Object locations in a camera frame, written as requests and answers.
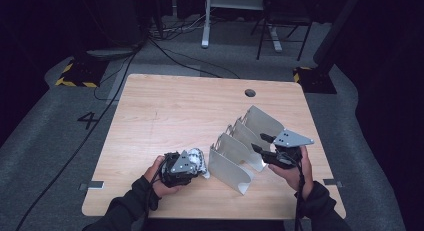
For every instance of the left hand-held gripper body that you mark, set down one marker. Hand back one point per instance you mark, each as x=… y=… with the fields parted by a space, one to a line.
x=181 y=164

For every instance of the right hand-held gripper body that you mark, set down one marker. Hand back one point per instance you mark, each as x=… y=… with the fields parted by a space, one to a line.
x=288 y=141

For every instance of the striped knitted cloth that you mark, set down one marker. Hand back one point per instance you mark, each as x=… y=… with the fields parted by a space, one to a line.
x=198 y=159

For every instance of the person's left hand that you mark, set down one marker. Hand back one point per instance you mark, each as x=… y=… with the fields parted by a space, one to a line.
x=156 y=182

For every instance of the person's right hand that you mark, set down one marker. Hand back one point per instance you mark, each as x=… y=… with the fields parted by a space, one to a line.
x=295 y=177

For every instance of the small grey floor plate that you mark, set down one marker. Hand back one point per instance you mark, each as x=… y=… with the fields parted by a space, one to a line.
x=332 y=182
x=93 y=185

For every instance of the dark slanted stand pole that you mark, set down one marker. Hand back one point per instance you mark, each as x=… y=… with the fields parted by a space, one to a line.
x=333 y=31

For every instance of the black chair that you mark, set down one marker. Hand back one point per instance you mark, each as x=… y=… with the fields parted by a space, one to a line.
x=286 y=11

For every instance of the grey flat floor base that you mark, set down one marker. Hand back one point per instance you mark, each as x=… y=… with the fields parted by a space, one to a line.
x=110 y=53

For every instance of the black base plate yellow corner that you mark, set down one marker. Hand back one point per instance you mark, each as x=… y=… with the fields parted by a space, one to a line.
x=316 y=81

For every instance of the white desk frame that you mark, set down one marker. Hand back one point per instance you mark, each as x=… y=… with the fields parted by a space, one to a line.
x=206 y=24

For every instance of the black yellow striped base plate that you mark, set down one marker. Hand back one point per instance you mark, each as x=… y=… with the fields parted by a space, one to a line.
x=83 y=74

